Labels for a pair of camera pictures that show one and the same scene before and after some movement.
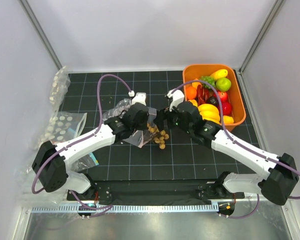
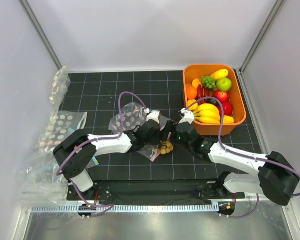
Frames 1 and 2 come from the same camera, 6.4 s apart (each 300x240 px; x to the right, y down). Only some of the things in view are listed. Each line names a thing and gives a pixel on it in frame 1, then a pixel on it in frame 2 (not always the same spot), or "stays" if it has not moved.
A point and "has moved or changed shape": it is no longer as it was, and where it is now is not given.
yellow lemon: (228, 119) stays
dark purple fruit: (212, 100) stays
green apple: (223, 84) stays
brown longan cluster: (160, 137) has moved or changed shape
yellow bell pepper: (193, 102) stays
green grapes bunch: (208, 79) stays
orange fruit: (191, 92) stays
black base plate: (154, 190) stays
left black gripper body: (142, 126) → (154, 141)
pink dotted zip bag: (118, 109) → (133, 115)
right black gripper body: (176, 122) → (184, 143)
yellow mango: (219, 73) stays
